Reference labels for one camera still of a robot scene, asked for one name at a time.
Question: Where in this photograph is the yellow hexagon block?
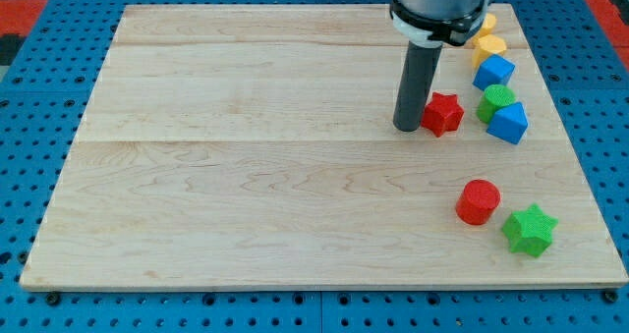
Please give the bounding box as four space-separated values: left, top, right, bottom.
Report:
472 34 507 69

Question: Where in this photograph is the light wooden board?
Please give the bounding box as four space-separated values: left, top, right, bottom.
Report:
20 4 628 292

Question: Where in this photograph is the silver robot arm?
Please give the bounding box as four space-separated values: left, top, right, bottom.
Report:
389 0 492 132

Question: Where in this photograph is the red star block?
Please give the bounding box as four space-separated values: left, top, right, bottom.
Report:
421 91 465 138

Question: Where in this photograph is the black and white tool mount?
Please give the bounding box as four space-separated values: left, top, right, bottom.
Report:
389 0 493 48

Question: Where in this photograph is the yellow block at rear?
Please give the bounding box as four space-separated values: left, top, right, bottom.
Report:
472 13 497 45

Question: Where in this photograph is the blue cube block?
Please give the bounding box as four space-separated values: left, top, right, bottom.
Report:
473 54 516 90

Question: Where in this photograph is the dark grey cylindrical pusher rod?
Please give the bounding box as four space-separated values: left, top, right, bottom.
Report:
393 42 441 132

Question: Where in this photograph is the red cylinder block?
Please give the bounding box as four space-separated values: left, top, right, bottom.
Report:
455 179 501 226

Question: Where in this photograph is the blue pentagon block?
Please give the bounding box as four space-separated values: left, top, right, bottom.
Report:
486 102 529 144

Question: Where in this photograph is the green cylinder block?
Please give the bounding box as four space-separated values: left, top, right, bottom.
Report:
476 84 516 124

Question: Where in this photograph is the green star block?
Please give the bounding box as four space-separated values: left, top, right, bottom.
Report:
501 203 559 258

